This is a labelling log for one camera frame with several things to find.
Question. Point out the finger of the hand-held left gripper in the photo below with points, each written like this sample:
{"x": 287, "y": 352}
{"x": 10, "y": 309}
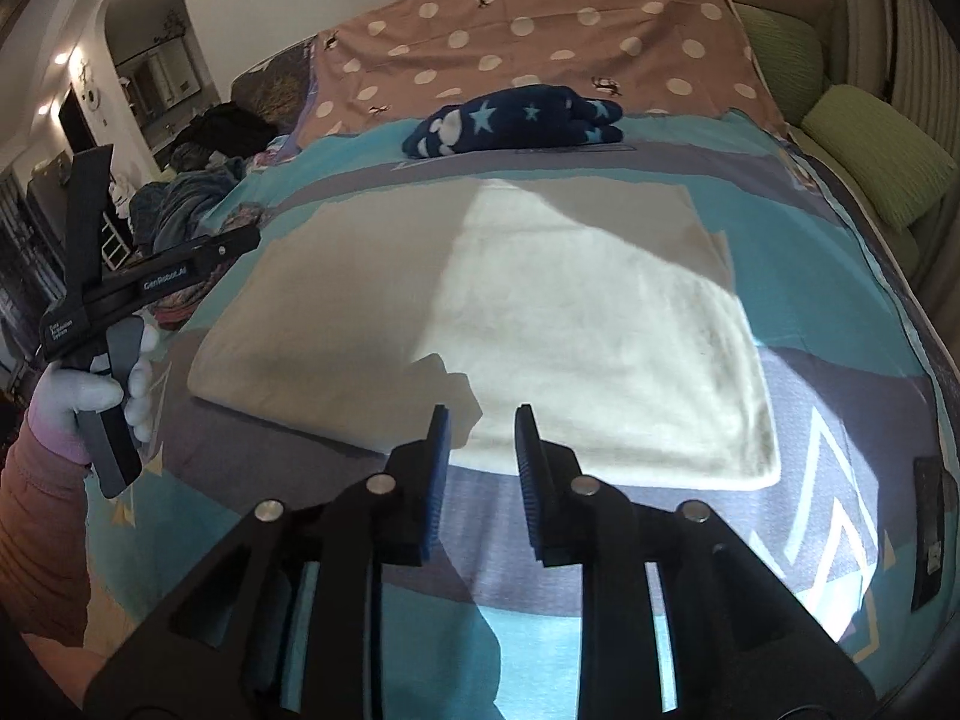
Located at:
{"x": 234, "y": 244}

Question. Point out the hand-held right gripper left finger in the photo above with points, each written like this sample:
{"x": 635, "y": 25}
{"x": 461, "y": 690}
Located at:
{"x": 439, "y": 465}

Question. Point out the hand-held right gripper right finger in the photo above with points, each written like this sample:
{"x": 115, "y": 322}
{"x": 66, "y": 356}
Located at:
{"x": 527, "y": 465}

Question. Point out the cream shirt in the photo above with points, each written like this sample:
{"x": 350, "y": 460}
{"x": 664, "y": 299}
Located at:
{"x": 562, "y": 315}

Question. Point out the person's left forearm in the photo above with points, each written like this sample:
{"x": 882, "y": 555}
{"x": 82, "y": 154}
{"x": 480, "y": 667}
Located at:
{"x": 37, "y": 540}

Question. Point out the pile of assorted clothes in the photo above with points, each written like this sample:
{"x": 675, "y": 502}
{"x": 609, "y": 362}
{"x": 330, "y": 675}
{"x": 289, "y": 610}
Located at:
{"x": 187, "y": 202}

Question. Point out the person's left hand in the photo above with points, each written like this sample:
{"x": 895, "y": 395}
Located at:
{"x": 56, "y": 405}

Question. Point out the black garment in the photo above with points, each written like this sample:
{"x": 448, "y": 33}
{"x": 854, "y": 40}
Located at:
{"x": 225, "y": 131}

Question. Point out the dark patterned blanket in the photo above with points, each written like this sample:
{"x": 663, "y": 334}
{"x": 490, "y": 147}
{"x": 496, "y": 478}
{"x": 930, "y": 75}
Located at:
{"x": 274, "y": 90}

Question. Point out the navy star-print garment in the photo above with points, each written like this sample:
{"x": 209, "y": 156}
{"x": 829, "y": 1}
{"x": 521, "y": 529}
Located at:
{"x": 510, "y": 120}

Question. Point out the teal grey patterned blanket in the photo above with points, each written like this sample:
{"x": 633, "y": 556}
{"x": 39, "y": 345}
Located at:
{"x": 825, "y": 390}

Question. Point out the pink polka-dot sheet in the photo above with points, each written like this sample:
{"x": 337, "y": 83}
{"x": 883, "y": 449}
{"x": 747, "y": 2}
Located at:
{"x": 562, "y": 30}

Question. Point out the green ribbed pillow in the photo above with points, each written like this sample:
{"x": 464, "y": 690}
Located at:
{"x": 877, "y": 150}
{"x": 784, "y": 60}

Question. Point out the white ribbed headboard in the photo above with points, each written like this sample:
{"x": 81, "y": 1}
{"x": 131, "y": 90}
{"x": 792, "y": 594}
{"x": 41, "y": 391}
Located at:
{"x": 922, "y": 30}

